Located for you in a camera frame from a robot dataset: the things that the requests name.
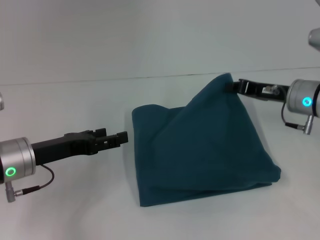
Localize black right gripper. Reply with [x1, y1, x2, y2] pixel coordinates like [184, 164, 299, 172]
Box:
[224, 78, 290, 103]

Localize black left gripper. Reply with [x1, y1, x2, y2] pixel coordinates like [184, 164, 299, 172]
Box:
[30, 127, 130, 166]

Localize teal FREE print t-shirt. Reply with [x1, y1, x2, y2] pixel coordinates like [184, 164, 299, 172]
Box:
[131, 72, 282, 208]

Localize right arm connector cable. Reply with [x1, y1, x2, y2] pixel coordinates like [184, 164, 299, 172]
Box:
[281, 101, 315, 136]

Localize arm connector cable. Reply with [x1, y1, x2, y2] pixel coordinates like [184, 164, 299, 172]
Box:
[281, 101, 315, 136]
[5, 163, 56, 203]

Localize left arm connector cable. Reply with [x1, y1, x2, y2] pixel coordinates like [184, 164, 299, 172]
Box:
[5, 163, 56, 203]

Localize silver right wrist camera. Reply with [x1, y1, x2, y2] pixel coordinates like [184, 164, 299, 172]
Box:
[307, 26, 320, 52]

